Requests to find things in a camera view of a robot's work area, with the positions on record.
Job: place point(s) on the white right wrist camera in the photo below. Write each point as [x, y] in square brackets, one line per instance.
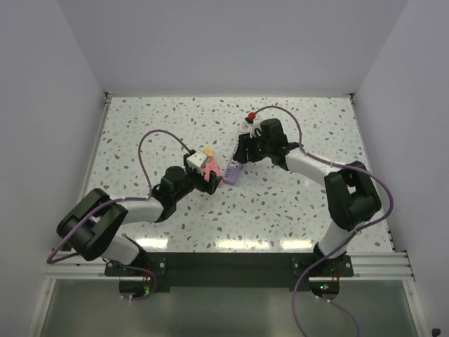
[255, 129]

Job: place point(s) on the yellow plug adapter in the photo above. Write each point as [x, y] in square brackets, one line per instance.
[208, 151]

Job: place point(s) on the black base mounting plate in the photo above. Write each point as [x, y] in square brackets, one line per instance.
[160, 272]

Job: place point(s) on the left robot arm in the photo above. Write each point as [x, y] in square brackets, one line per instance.
[90, 228]

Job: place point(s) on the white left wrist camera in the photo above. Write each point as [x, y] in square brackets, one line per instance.
[197, 161]

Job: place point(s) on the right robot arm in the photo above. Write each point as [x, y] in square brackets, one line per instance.
[351, 195]

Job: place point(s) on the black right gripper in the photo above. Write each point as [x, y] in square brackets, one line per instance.
[245, 142]

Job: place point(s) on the purple power strip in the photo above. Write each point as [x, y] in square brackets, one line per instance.
[232, 171]

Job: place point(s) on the aluminium front rail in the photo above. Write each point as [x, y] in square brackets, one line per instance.
[377, 266]

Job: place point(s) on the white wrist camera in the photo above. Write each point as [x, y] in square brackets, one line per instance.
[255, 129]
[197, 161]

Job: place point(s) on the pink triangular power strip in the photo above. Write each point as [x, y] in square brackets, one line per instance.
[211, 166]

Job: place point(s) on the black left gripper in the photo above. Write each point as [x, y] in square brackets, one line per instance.
[209, 187]

